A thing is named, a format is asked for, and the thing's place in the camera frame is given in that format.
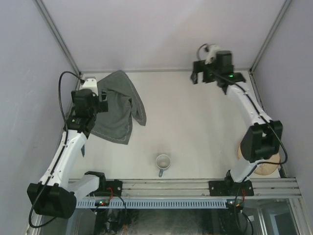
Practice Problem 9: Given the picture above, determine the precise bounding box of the grey cloth placemat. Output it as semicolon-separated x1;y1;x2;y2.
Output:
91;70;147;145

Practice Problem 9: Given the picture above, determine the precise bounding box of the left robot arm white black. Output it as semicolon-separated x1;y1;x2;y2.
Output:
27;88;122;218

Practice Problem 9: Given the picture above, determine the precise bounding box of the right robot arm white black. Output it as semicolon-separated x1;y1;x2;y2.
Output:
190;44;285;196

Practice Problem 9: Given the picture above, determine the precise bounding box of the blue plastic fork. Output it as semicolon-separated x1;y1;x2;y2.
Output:
81;145;85;157

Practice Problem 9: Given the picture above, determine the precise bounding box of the beige bird pattern plate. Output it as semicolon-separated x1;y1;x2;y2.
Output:
237;144;280;178

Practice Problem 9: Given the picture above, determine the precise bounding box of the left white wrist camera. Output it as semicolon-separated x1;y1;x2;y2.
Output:
80;77;98;96

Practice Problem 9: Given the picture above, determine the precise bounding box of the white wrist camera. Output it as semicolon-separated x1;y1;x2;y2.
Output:
80;77;98;96
205;44;221;65

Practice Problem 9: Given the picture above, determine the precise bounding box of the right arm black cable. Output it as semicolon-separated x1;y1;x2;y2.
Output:
197;44;288;165

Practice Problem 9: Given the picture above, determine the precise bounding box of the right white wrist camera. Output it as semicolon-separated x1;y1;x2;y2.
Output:
205;44;221;65

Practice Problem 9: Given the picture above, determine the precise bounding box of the white mug blue handle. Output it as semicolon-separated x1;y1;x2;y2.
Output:
156;154;171;178

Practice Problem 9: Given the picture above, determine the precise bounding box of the aluminium front rail frame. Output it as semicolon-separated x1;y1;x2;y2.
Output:
36;178;303;200

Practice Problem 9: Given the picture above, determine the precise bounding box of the blue slotted cable duct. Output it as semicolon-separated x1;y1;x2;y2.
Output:
76;198;227;209

